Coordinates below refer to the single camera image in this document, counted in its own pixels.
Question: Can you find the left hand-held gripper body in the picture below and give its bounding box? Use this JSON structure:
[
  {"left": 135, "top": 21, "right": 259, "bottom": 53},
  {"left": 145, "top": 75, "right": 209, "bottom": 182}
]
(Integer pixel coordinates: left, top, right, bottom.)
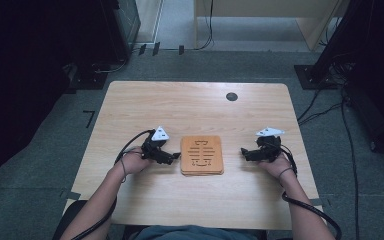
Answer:
[{"left": 140, "top": 125, "right": 173, "bottom": 165}]

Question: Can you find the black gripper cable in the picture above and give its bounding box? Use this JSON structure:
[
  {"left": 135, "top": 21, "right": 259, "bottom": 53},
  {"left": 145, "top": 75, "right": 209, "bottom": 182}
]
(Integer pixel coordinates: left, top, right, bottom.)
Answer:
[
  {"left": 70, "top": 128, "right": 156, "bottom": 240},
  {"left": 278, "top": 143, "right": 343, "bottom": 240}
]

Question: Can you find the person's right hand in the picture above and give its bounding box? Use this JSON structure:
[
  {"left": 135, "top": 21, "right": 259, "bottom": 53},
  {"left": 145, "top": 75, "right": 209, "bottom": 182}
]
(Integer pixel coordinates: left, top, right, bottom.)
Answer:
[{"left": 258, "top": 153, "right": 295, "bottom": 180}]

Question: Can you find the thin black wrist band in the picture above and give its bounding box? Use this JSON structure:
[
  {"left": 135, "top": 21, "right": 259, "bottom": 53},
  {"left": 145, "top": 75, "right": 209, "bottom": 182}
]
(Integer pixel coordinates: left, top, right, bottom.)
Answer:
[
  {"left": 119, "top": 155, "right": 128, "bottom": 184},
  {"left": 277, "top": 166, "right": 296, "bottom": 179}
]

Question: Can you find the thin black left wrist band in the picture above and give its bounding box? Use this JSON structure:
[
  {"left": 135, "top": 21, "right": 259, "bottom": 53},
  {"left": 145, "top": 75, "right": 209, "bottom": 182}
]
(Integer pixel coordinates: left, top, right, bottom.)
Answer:
[{"left": 119, "top": 155, "right": 128, "bottom": 184}]

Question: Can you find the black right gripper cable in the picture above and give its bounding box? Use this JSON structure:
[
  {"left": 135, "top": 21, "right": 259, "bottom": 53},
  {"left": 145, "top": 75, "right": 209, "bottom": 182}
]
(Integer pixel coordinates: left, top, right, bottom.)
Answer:
[{"left": 278, "top": 143, "right": 343, "bottom": 240}]

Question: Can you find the black hanging cable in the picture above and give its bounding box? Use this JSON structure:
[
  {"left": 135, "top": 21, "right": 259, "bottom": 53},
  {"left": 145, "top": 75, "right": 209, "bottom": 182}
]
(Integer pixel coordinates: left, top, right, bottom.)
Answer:
[{"left": 198, "top": 0, "right": 215, "bottom": 51}]

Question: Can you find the black stand base plate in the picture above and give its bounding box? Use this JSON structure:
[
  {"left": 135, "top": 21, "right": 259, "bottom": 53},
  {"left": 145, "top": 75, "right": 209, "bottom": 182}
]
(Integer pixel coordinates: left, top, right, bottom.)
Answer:
[
  {"left": 293, "top": 64, "right": 340, "bottom": 91},
  {"left": 69, "top": 70, "right": 108, "bottom": 91}
]

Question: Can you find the carved bamboo trivet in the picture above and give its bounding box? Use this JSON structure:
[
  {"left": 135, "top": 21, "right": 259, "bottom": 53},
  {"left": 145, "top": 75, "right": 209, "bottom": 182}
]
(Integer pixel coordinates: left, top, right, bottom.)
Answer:
[{"left": 180, "top": 134, "right": 224, "bottom": 174}]

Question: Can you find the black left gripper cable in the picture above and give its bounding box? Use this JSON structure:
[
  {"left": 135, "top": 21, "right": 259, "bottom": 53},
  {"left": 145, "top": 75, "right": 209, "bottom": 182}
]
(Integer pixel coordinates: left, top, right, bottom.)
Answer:
[{"left": 70, "top": 128, "right": 156, "bottom": 240}]

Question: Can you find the black slanted stand post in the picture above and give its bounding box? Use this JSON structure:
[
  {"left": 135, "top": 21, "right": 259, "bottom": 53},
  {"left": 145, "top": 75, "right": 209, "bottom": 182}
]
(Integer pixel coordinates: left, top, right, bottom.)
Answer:
[{"left": 312, "top": 0, "right": 376, "bottom": 82}]

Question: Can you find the person's grey-blue clothing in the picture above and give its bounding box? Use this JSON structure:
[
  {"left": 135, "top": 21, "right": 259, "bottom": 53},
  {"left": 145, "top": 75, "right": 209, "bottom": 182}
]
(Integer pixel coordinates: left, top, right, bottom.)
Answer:
[{"left": 135, "top": 224, "right": 260, "bottom": 240}]

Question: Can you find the white panel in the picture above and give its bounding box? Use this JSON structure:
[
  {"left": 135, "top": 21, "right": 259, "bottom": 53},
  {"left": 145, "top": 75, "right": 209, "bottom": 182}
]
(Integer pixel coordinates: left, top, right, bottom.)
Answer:
[{"left": 134, "top": 0, "right": 165, "bottom": 45}]

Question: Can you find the dark curtain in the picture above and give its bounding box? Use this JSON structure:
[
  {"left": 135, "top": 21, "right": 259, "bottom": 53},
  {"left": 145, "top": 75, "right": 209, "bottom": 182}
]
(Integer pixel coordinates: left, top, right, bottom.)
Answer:
[{"left": 0, "top": 0, "right": 81, "bottom": 204}]

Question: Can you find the light wooden desk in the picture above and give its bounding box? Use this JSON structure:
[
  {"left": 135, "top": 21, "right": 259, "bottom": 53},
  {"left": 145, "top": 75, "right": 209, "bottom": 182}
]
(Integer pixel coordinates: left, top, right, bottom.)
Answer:
[{"left": 194, "top": 0, "right": 349, "bottom": 52}]

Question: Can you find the black equipment cabinet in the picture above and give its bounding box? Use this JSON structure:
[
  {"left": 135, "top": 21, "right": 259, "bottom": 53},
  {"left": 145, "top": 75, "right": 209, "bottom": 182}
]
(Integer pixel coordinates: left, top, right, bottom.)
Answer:
[{"left": 98, "top": 0, "right": 142, "bottom": 65}]

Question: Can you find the person's left hand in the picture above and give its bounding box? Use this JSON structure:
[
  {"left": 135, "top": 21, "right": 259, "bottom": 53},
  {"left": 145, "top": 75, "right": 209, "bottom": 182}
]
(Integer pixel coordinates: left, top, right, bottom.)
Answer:
[{"left": 119, "top": 147, "right": 154, "bottom": 176}]

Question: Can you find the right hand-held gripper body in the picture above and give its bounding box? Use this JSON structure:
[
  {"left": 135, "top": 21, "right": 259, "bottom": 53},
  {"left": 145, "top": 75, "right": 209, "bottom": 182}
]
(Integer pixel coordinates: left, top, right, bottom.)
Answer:
[{"left": 254, "top": 126, "right": 286, "bottom": 164}]

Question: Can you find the long black floor cable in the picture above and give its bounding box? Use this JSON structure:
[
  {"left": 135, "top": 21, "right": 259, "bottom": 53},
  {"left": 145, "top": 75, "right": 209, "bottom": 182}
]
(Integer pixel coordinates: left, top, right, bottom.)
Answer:
[{"left": 340, "top": 85, "right": 362, "bottom": 240}]

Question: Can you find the thin black right wrist band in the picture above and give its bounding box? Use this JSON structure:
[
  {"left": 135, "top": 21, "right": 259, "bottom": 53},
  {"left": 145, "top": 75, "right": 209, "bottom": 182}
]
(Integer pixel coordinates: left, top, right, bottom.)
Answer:
[{"left": 277, "top": 166, "right": 296, "bottom": 179}]

